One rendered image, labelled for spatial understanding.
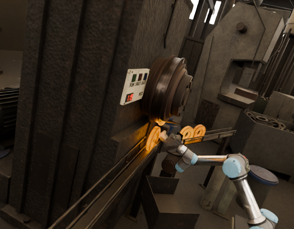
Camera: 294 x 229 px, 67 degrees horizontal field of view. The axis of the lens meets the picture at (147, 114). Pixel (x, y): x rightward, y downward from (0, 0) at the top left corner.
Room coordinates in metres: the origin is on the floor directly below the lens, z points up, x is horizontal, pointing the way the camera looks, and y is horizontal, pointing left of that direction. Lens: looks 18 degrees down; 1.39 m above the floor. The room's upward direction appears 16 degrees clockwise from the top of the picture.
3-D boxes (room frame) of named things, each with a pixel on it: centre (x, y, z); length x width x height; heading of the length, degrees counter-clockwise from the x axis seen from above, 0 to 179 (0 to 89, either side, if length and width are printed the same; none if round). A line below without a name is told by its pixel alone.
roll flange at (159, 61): (1.50, -0.02, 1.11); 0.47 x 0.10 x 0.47; 164
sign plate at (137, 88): (1.19, 0.10, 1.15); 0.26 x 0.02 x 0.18; 164
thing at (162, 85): (1.48, -0.10, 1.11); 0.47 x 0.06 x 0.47; 164
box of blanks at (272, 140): (3.48, -2.01, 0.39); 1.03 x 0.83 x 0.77; 89
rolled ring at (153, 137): (1.48, -0.09, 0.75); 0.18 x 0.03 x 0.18; 163
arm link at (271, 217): (1.28, -0.96, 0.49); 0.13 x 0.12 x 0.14; 145
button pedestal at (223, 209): (1.93, -0.99, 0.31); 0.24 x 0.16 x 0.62; 164
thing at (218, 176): (1.94, -0.83, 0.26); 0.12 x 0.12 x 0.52
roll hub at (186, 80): (1.45, -0.19, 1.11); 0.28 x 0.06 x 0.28; 164
